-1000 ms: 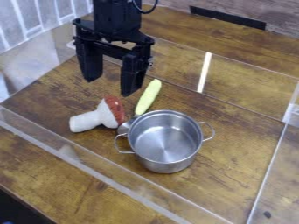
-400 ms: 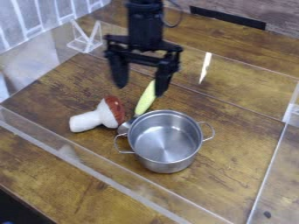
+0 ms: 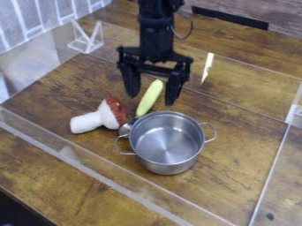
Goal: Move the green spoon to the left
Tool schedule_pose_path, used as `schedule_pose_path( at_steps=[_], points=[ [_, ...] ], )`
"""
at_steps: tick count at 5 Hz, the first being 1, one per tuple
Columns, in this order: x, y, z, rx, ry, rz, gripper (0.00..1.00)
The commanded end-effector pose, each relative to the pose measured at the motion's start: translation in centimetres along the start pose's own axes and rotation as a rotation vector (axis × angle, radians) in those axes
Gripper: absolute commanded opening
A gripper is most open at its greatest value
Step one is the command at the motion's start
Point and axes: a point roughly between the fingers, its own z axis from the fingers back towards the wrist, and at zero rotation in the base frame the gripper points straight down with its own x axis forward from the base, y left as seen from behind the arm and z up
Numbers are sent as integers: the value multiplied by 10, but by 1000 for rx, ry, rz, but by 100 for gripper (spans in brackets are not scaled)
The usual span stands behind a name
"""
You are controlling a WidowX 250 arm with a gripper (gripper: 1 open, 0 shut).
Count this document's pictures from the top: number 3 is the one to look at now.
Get clear acrylic triangle stand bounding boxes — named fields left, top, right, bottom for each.
left=66, top=20, right=104, bottom=54

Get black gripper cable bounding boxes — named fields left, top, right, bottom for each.
left=169, top=8, right=194, bottom=41

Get clear acrylic enclosure wall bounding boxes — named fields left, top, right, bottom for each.
left=3, top=80, right=302, bottom=226

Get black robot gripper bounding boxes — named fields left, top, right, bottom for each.
left=116, top=0, right=193, bottom=106

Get green handled metal spoon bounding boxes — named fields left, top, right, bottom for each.
left=117, top=79, right=162, bottom=135

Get plush mushroom toy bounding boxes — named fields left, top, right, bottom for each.
left=69, top=97, right=125, bottom=133

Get stainless steel pot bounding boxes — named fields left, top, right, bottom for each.
left=116, top=111, right=216, bottom=175

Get black strip on table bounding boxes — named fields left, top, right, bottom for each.
left=190, top=5, right=268, bottom=30

